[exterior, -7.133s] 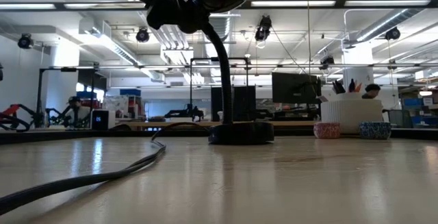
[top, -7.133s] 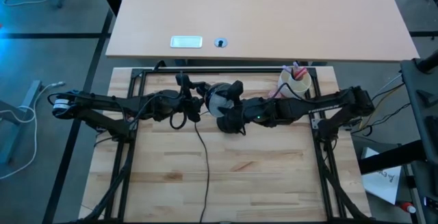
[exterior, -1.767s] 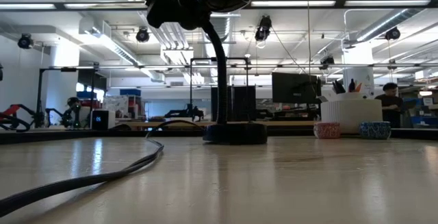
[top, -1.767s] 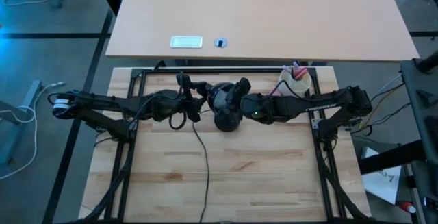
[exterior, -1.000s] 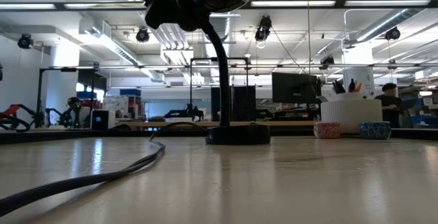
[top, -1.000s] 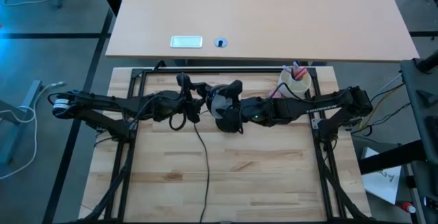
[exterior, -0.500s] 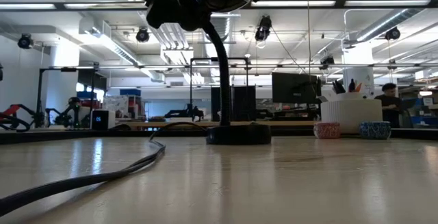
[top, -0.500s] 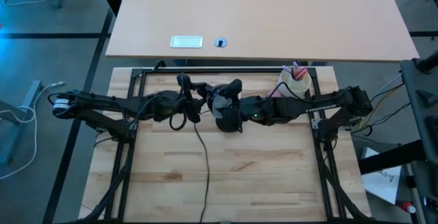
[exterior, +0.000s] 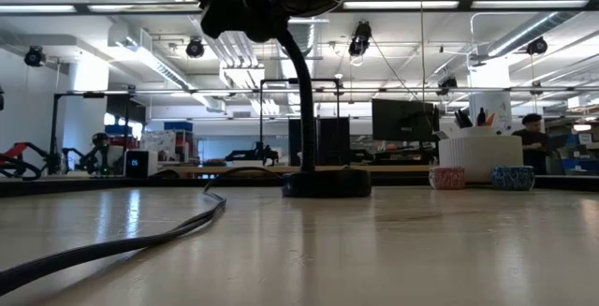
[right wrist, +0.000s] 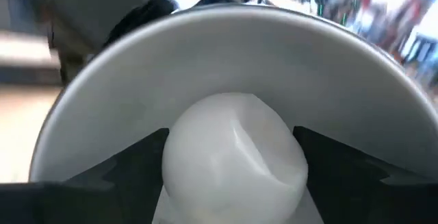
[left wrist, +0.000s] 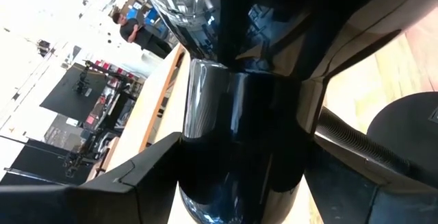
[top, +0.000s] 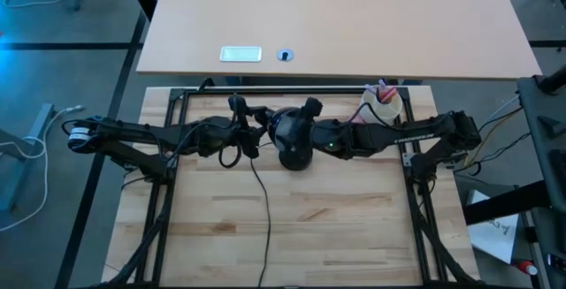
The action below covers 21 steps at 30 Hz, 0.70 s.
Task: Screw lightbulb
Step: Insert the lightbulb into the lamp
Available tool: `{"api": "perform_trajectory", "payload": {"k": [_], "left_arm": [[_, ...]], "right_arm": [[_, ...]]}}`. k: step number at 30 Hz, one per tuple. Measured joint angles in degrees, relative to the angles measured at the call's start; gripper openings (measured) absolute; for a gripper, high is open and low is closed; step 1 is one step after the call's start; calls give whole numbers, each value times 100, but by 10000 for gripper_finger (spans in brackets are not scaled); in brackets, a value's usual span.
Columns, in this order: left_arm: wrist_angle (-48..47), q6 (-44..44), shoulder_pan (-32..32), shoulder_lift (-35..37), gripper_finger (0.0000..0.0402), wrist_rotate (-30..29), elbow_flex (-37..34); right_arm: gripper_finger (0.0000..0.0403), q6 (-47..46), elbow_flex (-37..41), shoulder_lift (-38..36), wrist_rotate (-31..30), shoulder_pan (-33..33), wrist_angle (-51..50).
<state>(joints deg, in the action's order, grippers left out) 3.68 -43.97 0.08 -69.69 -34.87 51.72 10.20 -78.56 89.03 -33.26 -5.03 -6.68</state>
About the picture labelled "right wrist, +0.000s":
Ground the black desk lamp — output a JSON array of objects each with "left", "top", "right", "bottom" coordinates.
[{"left": 28, "top": 3, "right": 438, "bottom": 224}]

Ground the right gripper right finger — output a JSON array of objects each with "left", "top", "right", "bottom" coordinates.
[{"left": 292, "top": 125, "right": 438, "bottom": 224}]

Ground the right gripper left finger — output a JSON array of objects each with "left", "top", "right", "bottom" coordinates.
[{"left": 0, "top": 127, "right": 170, "bottom": 224}]

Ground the white lightbulb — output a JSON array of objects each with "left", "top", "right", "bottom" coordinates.
[{"left": 161, "top": 92, "right": 309, "bottom": 224}]

